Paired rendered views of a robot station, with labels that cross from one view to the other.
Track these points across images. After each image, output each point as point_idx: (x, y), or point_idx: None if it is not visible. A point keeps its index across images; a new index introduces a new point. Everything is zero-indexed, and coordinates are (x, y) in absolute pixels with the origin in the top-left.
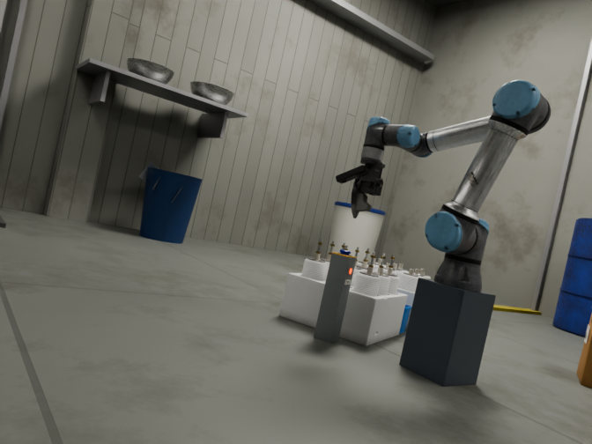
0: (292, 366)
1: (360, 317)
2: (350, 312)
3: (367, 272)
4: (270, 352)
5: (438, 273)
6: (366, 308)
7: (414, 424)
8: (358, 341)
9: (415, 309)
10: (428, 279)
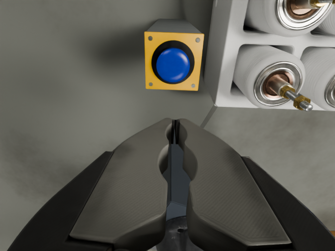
0: (30, 65)
1: (210, 75)
2: (214, 56)
3: (272, 84)
4: (30, 26)
5: (185, 230)
6: (212, 85)
7: (46, 164)
8: (205, 69)
9: (167, 170)
10: (179, 211)
